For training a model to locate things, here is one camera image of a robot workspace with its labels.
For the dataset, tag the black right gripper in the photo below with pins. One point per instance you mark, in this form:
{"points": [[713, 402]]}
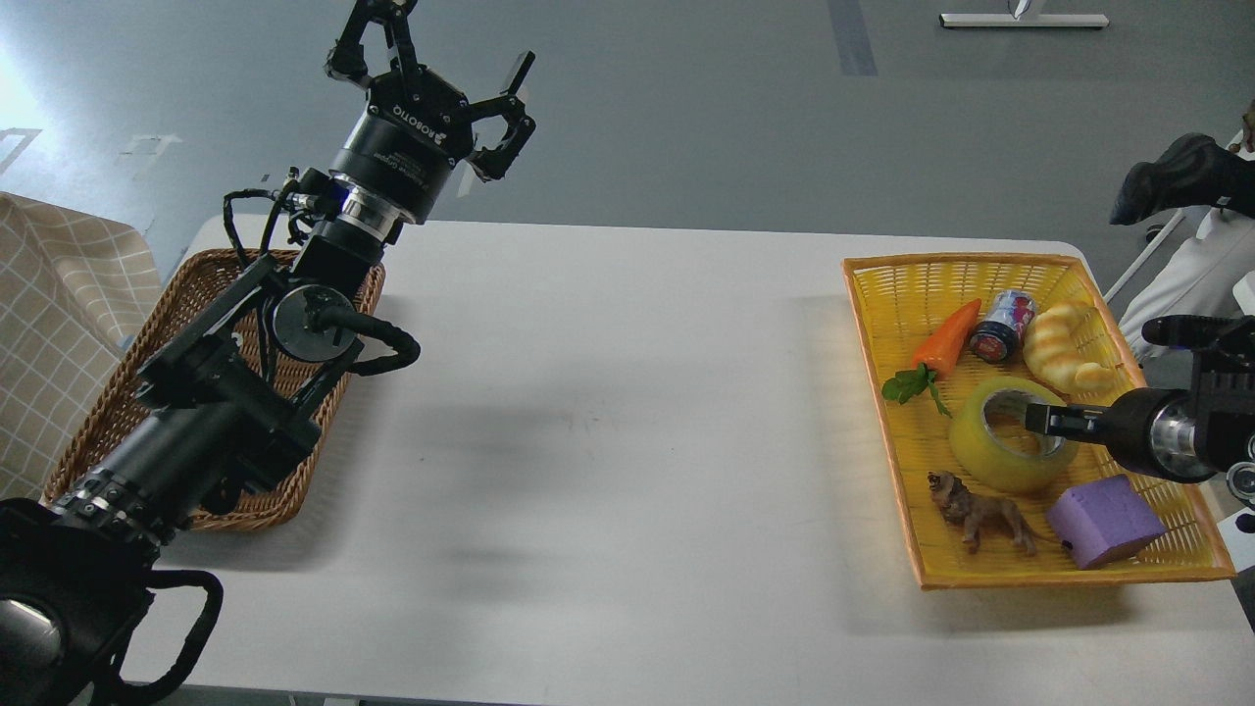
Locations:
{"points": [[1147, 431]]}

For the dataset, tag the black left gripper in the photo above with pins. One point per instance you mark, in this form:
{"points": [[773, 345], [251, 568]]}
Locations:
{"points": [[404, 147]]}

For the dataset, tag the yellow tape roll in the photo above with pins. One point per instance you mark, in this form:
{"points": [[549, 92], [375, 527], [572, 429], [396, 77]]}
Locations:
{"points": [[993, 459]]}

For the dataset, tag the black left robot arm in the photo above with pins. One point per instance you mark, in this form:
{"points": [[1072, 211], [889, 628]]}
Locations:
{"points": [[232, 398]]}

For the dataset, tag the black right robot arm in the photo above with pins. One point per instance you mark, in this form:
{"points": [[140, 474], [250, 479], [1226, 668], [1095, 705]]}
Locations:
{"points": [[1220, 393]]}

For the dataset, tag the toy bread croissant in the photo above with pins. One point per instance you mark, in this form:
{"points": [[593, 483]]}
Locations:
{"points": [[1051, 354]]}

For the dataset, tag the small drink can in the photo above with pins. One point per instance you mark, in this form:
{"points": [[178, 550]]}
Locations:
{"points": [[1000, 334]]}

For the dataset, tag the purple foam block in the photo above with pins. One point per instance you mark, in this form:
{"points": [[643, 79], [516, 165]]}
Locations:
{"points": [[1103, 521]]}

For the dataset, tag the brown toy animal figure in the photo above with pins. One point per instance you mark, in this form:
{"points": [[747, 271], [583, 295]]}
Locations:
{"points": [[970, 510]]}

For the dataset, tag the yellow plastic basket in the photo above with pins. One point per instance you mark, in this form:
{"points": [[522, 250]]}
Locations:
{"points": [[898, 301]]}

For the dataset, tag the orange toy carrot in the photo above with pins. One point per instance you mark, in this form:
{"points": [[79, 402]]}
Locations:
{"points": [[934, 360]]}

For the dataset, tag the brown wicker basket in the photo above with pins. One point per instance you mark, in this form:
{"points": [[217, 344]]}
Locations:
{"points": [[116, 414]]}

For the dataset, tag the beige checkered cloth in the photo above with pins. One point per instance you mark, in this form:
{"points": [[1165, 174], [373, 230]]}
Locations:
{"points": [[74, 289]]}

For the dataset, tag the white stand base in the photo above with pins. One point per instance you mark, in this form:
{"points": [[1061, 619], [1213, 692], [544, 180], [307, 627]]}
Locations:
{"points": [[1023, 14]]}

